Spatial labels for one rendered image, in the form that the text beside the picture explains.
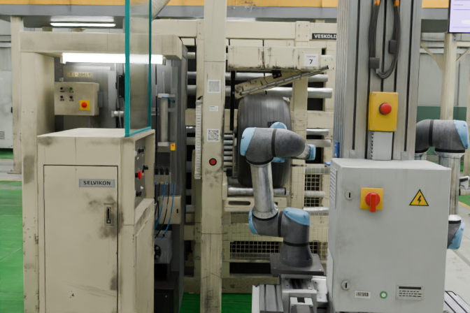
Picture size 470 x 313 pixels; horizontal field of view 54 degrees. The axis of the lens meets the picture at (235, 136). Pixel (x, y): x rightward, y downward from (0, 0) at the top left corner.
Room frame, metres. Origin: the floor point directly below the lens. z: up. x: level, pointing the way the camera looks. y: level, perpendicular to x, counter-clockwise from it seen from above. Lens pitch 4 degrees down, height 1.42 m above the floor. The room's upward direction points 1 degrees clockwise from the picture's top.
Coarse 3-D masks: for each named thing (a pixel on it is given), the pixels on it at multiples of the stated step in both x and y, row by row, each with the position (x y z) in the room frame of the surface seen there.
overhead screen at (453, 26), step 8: (456, 0) 5.82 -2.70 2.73; (464, 0) 5.82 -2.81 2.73; (448, 8) 5.86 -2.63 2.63; (456, 8) 5.82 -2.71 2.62; (464, 8) 5.82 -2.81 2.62; (448, 16) 5.84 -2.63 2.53; (456, 16) 5.82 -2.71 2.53; (464, 16) 5.82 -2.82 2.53; (448, 24) 5.83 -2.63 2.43; (456, 24) 5.82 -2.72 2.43; (464, 24) 5.82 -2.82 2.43; (448, 32) 5.83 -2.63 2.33; (456, 32) 5.82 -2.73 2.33; (464, 32) 5.82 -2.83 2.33
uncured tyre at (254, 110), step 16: (256, 96) 2.73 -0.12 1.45; (272, 96) 2.74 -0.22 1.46; (240, 112) 2.65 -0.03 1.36; (256, 112) 2.60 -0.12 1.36; (272, 112) 2.61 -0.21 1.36; (288, 112) 2.64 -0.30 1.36; (240, 128) 2.59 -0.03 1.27; (288, 128) 2.58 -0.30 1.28; (240, 144) 2.58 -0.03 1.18; (240, 160) 2.59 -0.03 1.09; (288, 160) 2.58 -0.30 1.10; (240, 176) 2.65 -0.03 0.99; (272, 176) 2.60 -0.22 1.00; (288, 176) 2.66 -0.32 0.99
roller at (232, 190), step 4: (232, 188) 2.67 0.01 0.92; (236, 188) 2.67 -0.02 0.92; (240, 188) 2.67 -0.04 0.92; (244, 188) 2.67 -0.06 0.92; (248, 188) 2.67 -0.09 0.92; (252, 188) 2.67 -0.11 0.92; (276, 188) 2.68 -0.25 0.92; (280, 188) 2.68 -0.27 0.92; (284, 188) 2.68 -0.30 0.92; (232, 192) 2.66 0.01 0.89; (236, 192) 2.66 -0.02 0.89; (240, 192) 2.66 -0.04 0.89; (244, 192) 2.67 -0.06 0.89; (248, 192) 2.67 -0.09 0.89; (252, 192) 2.67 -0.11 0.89; (276, 192) 2.67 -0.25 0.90; (280, 192) 2.67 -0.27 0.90; (284, 192) 2.67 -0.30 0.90
